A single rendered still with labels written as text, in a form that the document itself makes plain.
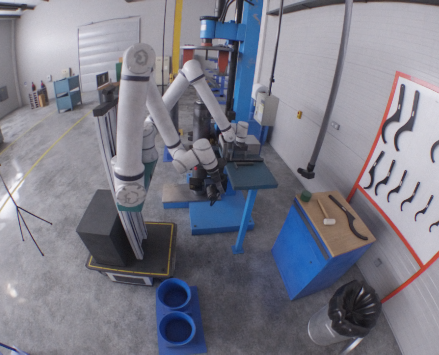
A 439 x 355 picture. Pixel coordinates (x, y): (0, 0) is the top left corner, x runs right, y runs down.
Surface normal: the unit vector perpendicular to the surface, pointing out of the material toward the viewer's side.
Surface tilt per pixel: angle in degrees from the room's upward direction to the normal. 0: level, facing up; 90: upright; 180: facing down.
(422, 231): 90
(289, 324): 0
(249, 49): 90
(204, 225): 0
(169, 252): 0
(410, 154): 90
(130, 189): 93
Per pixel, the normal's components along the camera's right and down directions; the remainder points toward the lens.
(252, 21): 0.18, 0.59
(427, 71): -0.98, 0.04
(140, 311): 0.08, -0.81
